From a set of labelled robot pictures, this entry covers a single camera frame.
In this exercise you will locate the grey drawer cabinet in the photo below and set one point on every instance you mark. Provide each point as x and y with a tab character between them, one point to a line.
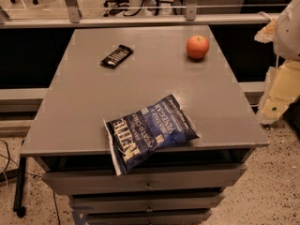
176	185

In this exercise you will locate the black table leg with caster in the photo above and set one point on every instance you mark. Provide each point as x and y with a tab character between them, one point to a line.
18	207

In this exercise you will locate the grey metal railing frame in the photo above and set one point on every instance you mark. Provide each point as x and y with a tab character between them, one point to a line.
92	13

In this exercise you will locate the red-orange apple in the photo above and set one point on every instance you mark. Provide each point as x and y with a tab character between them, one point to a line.
197	47

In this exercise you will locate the blue Kettle chip bag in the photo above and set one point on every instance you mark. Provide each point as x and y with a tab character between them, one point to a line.
135	137

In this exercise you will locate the black snack bar wrapper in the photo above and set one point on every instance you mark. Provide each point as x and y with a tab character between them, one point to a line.
118	56

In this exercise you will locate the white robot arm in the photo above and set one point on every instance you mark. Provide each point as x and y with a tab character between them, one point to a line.
282	83

